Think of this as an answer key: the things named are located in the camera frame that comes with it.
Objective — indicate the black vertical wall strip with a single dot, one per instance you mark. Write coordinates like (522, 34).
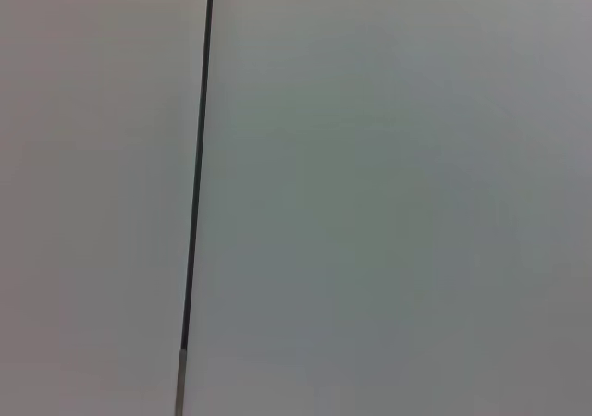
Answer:
(198, 157)

